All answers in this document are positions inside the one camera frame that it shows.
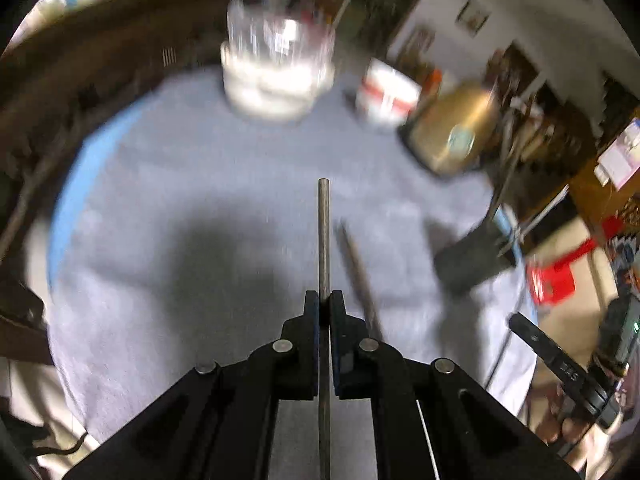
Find plain white bowl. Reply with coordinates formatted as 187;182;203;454
364;57;424;88

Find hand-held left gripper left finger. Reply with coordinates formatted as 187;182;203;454
64;290;321;480

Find red plastic stool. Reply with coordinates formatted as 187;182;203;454
526;236;602;307

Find brown wooden chair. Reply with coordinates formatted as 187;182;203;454
394;26;437;77

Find dark perforated metal utensil holder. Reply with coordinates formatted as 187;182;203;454
434;219;521;295

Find gold electric kettle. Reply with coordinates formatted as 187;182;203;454
397;82;503;179

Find framed wall picture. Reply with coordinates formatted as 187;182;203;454
457;0;490;35

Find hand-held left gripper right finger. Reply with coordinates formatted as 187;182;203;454
329;290;582;480

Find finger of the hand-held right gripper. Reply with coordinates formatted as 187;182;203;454
508;312;563;363

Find person's right hand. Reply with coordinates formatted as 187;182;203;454
531;385;618;466

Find dark carved wooden furniture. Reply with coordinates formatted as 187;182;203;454
0;0;268;366

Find grey tablecloth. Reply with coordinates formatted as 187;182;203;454
47;66;540;480

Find wall calendar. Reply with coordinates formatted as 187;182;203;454
594;117;640;192

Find clear plastic-wrapped bowl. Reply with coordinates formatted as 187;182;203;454
226;0;335;80

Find large white basin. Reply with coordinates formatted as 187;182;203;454
220;42;335;122

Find blue table cover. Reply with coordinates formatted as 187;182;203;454
46;100;151;297

